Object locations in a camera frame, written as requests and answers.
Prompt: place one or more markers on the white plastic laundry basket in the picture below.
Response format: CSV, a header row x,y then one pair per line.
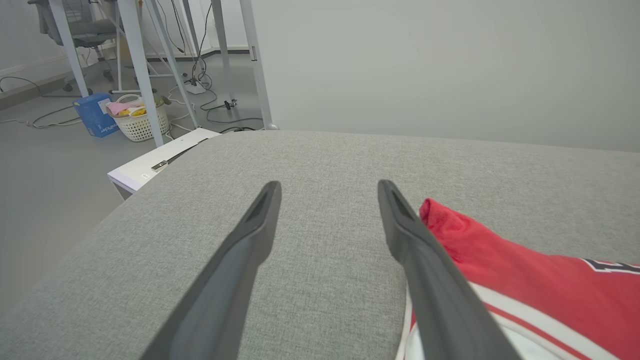
x,y
142,127

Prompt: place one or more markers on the white metal-legged desk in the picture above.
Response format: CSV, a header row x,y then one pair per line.
x,y
140,75

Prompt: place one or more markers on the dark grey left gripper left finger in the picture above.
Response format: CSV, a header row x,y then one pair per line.
x,y
220,290

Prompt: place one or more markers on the grey office chair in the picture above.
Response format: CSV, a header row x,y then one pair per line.
x,y
85,30

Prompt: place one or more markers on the blue cardboard box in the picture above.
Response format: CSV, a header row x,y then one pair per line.
x,y
92,117

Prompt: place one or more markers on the white partition panel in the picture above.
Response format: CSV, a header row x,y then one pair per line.
x,y
450,65

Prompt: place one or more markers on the small black flat tool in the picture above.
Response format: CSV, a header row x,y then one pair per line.
x,y
160,165

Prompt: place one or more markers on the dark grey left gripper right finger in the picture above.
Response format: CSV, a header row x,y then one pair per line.
x,y
445,300

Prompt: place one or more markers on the white power strip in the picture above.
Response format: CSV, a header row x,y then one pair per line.
x,y
195,88

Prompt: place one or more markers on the red and white jersey garment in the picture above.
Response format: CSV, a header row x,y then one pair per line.
x,y
525,280

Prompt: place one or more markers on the pink and yellow clothes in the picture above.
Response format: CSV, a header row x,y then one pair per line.
x,y
120,106

